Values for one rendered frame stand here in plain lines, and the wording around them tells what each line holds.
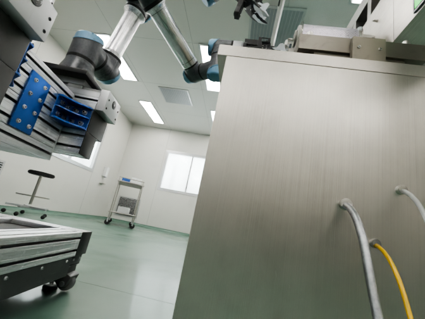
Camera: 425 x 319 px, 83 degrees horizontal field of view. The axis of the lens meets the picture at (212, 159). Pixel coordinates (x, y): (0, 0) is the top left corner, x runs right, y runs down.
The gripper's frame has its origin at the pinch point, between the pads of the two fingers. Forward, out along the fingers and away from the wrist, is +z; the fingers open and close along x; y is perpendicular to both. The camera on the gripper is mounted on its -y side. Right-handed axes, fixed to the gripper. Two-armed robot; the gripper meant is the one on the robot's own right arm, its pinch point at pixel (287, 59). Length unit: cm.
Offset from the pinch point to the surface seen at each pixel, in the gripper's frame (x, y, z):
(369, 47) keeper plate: -23.3, -11.0, 21.5
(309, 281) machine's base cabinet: -28, -83, 7
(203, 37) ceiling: 182, 170, -92
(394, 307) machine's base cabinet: -28, -84, 26
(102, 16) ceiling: 164, 171, -232
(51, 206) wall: 347, -96, -351
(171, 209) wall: 554, -56, -177
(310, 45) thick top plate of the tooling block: -21.3, -10.7, 3.8
